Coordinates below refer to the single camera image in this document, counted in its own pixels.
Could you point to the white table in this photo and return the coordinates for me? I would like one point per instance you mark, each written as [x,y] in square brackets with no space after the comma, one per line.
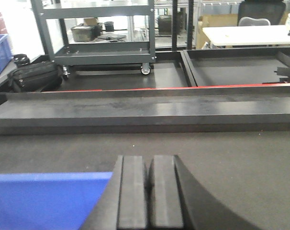
[248,35]

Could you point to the black bag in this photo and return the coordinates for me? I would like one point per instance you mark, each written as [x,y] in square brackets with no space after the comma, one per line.
[34,77]

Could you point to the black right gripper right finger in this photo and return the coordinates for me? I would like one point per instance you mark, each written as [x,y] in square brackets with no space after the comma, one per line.
[177,201]

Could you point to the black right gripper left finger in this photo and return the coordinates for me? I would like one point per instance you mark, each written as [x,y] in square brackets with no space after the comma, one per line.
[123,204]

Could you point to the black conveyor belt frame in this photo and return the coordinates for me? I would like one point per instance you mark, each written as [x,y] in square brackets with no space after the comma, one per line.
[194,109]

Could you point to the black office chair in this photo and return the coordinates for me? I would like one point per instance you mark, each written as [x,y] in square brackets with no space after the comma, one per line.
[272,10]

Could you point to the dark box on cart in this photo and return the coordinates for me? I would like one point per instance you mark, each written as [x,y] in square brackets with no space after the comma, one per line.
[85,33]

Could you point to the blue crate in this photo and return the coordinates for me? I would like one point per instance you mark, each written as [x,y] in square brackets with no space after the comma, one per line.
[5,51]

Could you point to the blue plastic bin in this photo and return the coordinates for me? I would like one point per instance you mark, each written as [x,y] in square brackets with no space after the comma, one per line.
[49,201]

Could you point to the cardboard box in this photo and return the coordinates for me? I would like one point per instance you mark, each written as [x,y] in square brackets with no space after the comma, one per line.
[210,20]

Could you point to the black tray frame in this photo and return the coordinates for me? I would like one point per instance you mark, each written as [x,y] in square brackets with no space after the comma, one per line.
[239,66]

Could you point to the grey utility cart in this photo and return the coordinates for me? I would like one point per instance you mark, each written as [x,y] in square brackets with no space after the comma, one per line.
[127,32]

